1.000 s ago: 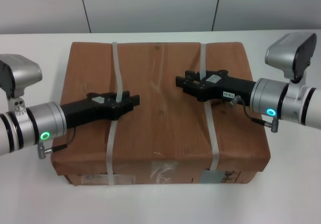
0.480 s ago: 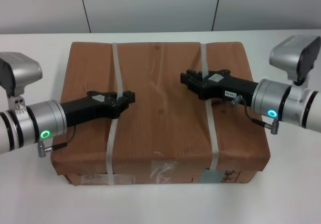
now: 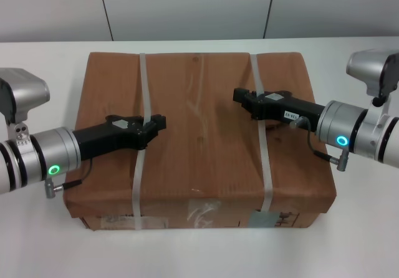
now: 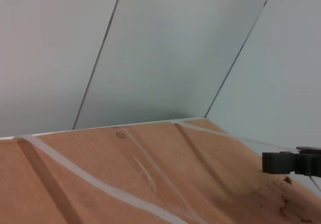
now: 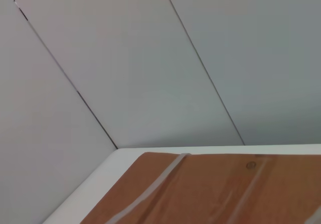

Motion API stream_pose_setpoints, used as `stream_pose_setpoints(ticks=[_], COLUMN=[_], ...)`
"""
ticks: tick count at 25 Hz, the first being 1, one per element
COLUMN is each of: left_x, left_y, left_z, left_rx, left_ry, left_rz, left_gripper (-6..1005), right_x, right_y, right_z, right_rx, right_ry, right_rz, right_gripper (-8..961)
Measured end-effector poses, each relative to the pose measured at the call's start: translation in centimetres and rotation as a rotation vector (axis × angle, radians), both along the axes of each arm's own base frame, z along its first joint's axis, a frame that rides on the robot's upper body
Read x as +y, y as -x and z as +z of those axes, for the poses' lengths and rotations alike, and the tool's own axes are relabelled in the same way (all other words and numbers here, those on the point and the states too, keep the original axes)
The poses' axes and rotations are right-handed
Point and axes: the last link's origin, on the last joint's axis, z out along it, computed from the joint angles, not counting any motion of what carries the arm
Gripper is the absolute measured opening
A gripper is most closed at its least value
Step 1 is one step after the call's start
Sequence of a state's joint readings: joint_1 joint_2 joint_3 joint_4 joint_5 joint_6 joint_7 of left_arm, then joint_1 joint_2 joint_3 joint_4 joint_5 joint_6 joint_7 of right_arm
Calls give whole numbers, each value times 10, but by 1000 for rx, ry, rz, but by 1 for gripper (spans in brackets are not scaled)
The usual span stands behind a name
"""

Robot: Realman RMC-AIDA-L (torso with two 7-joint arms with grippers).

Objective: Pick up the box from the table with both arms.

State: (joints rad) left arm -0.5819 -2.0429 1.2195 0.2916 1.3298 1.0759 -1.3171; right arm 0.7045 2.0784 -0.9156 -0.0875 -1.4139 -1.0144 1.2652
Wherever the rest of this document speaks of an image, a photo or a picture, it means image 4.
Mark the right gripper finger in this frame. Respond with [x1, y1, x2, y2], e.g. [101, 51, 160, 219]
[261, 146, 321, 177]

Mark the brown cardboard box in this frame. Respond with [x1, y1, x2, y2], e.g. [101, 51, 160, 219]
[0, 117, 321, 224]

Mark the white plastic packing strap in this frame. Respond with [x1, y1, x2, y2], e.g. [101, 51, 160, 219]
[14, 133, 210, 224]

